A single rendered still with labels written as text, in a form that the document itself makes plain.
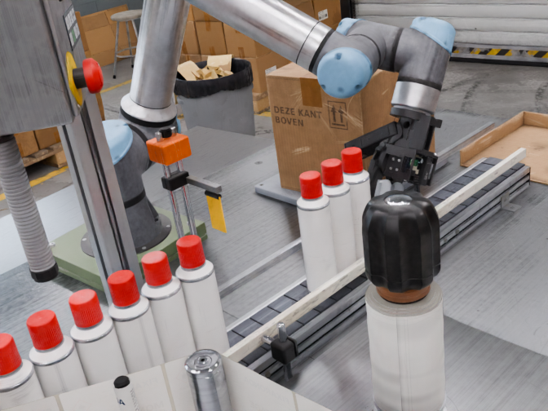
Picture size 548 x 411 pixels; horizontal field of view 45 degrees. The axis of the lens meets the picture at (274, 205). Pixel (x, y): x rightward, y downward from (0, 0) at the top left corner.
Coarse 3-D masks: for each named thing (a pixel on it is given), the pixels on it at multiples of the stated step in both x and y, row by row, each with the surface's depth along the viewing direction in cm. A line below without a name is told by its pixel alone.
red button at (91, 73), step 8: (88, 64) 71; (96, 64) 72; (80, 72) 72; (88, 72) 71; (96, 72) 72; (80, 80) 72; (88, 80) 71; (96, 80) 72; (88, 88) 72; (96, 88) 72
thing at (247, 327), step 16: (496, 160) 146; (464, 176) 140; (448, 192) 135; (480, 192) 133; (464, 208) 128; (304, 288) 111; (352, 288) 109; (272, 304) 108; (288, 304) 107; (320, 304) 106; (256, 320) 104; (304, 320) 103; (240, 336) 101; (256, 352) 97
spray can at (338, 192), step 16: (336, 160) 105; (336, 176) 104; (336, 192) 104; (336, 208) 105; (336, 224) 106; (352, 224) 108; (336, 240) 107; (352, 240) 109; (336, 256) 109; (352, 256) 110
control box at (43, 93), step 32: (0, 0) 65; (32, 0) 66; (64, 0) 76; (0, 32) 66; (32, 32) 67; (64, 32) 72; (0, 64) 68; (32, 64) 68; (64, 64) 69; (0, 96) 69; (32, 96) 69; (64, 96) 70; (0, 128) 70; (32, 128) 71
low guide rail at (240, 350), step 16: (512, 160) 137; (480, 176) 131; (496, 176) 134; (464, 192) 127; (448, 208) 124; (352, 272) 108; (320, 288) 104; (336, 288) 105; (304, 304) 101; (272, 320) 98; (288, 320) 99; (256, 336) 95; (272, 336) 97; (224, 352) 93; (240, 352) 93
